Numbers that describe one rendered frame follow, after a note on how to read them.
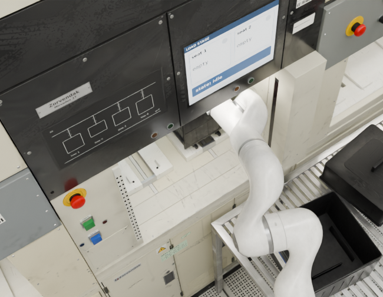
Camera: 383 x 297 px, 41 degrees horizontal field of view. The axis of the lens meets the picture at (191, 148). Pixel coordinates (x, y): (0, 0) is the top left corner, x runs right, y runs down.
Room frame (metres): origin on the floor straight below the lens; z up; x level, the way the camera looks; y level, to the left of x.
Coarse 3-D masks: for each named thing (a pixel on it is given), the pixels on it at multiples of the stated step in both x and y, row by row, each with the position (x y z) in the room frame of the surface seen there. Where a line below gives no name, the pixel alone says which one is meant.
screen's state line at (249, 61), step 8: (256, 56) 0.97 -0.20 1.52; (264, 56) 0.98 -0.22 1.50; (240, 64) 0.94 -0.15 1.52; (248, 64) 0.95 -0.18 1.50; (224, 72) 0.91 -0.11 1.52; (232, 72) 0.93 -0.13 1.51; (208, 80) 0.89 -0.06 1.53; (216, 80) 0.90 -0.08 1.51; (192, 88) 0.87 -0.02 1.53; (200, 88) 0.88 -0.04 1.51; (208, 88) 0.89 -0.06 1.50
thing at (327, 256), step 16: (320, 208) 0.83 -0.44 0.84; (336, 208) 0.81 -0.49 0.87; (336, 224) 0.79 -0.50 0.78; (352, 224) 0.73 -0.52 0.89; (336, 240) 0.73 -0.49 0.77; (352, 240) 0.71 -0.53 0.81; (368, 240) 0.66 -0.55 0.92; (272, 256) 0.69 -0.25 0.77; (288, 256) 0.63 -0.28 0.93; (320, 256) 0.68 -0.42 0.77; (336, 256) 0.67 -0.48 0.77; (352, 256) 0.66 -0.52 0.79; (368, 256) 0.63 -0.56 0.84; (320, 272) 0.62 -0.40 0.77; (336, 272) 0.61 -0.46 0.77; (352, 272) 0.55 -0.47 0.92; (368, 272) 0.59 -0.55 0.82; (320, 288) 0.51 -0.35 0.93; (336, 288) 0.54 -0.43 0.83
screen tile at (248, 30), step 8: (264, 16) 0.97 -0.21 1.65; (272, 16) 0.99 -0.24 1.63; (248, 24) 0.95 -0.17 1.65; (256, 24) 0.96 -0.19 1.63; (264, 24) 0.97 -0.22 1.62; (272, 24) 0.99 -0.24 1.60; (240, 32) 0.94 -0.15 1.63; (248, 32) 0.95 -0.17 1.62; (264, 32) 0.97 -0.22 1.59; (240, 40) 0.94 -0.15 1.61; (256, 40) 0.96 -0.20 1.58; (264, 40) 0.98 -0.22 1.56; (240, 48) 0.94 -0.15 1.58; (248, 48) 0.95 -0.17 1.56; (256, 48) 0.96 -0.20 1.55; (240, 56) 0.94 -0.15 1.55
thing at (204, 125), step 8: (192, 120) 1.09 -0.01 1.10; (200, 120) 1.11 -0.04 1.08; (208, 120) 1.12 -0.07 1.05; (184, 128) 1.07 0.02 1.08; (192, 128) 1.09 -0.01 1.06; (200, 128) 1.10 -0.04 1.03; (208, 128) 1.12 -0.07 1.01; (216, 128) 1.14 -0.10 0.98; (176, 136) 1.12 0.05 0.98; (184, 136) 1.07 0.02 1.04; (192, 136) 1.09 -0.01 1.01; (200, 136) 1.10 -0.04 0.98; (184, 144) 1.07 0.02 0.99; (192, 144) 1.08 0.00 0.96
